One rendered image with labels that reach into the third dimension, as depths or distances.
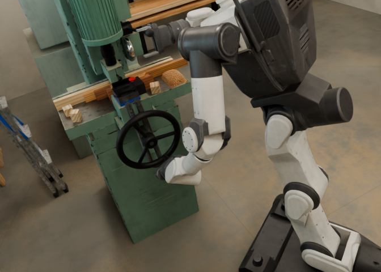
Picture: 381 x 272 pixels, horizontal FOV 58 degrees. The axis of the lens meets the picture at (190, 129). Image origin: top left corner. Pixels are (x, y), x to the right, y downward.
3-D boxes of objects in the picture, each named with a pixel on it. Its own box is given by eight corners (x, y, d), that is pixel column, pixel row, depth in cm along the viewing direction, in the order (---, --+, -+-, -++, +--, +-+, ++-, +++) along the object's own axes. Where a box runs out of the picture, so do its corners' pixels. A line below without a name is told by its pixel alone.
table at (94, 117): (73, 153, 142) (68, 142, 138) (60, 118, 165) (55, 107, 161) (202, 100, 159) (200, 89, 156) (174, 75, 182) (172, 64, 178)
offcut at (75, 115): (80, 122, 149) (76, 113, 146) (72, 122, 149) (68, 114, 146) (82, 117, 151) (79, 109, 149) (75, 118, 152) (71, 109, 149)
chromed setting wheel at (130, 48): (133, 66, 171) (126, 42, 163) (125, 57, 180) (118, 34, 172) (138, 63, 172) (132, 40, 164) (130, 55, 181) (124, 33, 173)
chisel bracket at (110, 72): (113, 87, 158) (107, 71, 153) (104, 75, 169) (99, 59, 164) (127, 81, 161) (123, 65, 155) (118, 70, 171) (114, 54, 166)
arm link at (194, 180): (189, 184, 135) (199, 190, 125) (163, 182, 132) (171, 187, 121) (193, 155, 135) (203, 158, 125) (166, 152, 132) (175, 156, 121)
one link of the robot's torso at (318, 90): (357, 108, 114) (339, 62, 108) (347, 131, 106) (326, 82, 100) (282, 120, 134) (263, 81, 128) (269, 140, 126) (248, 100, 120)
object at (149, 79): (111, 103, 157) (107, 91, 153) (110, 102, 158) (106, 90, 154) (155, 86, 163) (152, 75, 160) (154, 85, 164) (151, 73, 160)
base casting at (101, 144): (96, 156, 159) (89, 141, 154) (71, 101, 202) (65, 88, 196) (182, 119, 172) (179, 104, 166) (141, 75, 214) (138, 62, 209)
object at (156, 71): (86, 102, 161) (83, 95, 158) (85, 101, 162) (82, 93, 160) (187, 64, 176) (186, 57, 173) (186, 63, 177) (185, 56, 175)
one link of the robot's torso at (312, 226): (344, 241, 161) (329, 162, 138) (333, 277, 148) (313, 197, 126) (312, 233, 171) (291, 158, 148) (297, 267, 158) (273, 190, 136)
